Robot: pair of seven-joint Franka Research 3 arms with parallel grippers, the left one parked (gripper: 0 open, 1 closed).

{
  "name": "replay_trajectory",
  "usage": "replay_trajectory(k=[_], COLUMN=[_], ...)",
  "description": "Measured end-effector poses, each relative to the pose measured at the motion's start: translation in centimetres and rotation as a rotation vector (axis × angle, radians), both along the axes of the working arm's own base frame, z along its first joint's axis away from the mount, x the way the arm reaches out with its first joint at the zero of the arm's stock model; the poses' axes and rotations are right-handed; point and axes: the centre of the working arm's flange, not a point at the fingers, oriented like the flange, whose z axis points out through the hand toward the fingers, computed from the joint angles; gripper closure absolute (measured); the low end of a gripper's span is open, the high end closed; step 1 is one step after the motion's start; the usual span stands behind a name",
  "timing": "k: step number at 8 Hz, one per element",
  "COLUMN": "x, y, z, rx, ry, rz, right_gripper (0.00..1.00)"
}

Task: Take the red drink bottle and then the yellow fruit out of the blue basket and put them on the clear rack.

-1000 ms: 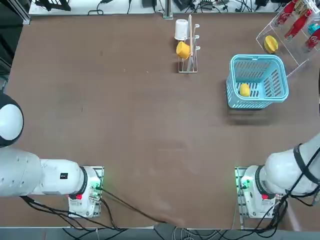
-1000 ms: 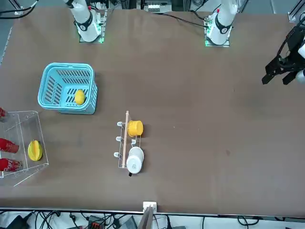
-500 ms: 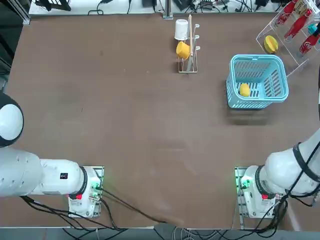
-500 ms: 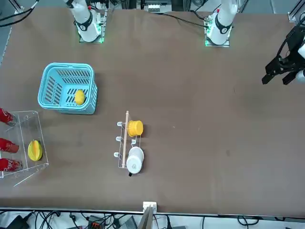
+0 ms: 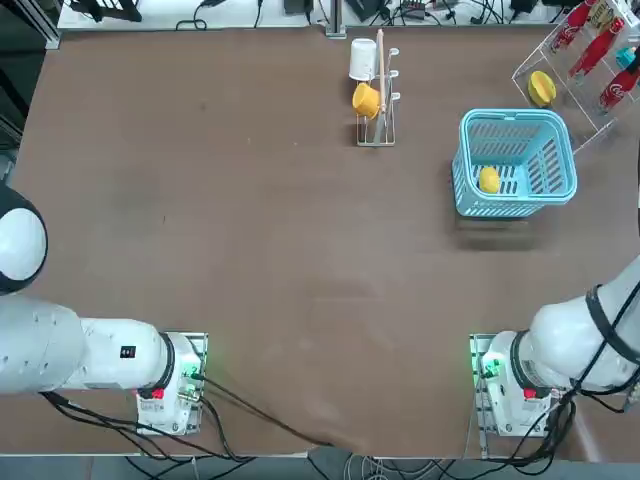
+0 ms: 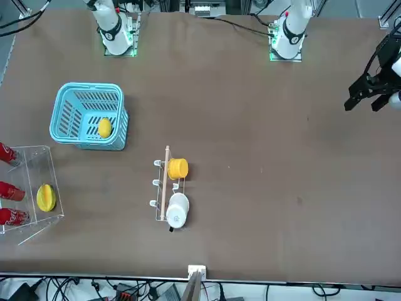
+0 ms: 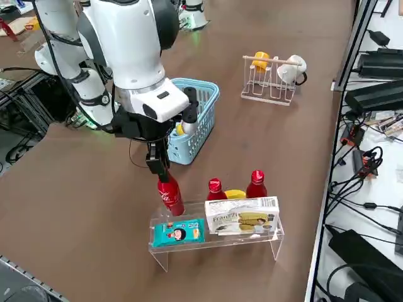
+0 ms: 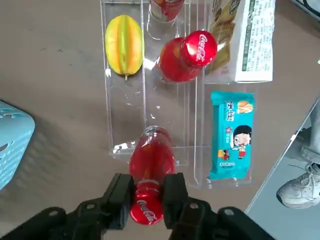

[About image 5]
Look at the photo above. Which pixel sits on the teal snack packet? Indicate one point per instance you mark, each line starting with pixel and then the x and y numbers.
pixel 626 57

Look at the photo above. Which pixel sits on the light blue plastic basket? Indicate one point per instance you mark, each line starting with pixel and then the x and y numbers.
pixel 500 205

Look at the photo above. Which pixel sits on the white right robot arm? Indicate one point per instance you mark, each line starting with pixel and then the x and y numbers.
pixel 555 340

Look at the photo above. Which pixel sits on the clear acrylic rack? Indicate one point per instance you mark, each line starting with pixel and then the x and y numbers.
pixel 575 115

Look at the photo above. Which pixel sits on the yellow cup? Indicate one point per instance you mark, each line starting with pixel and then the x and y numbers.
pixel 366 100

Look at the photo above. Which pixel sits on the yellow green star fruit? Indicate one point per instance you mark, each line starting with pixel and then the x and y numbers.
pixel 542 88

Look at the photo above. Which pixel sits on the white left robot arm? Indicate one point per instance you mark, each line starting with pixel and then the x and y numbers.
pixel 45 350

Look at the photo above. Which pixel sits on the black red power strip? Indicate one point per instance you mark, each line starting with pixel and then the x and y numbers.
pixel 412 4

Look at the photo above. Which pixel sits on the aluminium camera post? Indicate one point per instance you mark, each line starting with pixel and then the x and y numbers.
pixel 335 20

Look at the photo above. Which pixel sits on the yellow lemon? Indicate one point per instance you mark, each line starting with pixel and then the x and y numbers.
pixel 489 180

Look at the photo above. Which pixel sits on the white cup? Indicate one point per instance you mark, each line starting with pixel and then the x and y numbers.
pixel 362 57

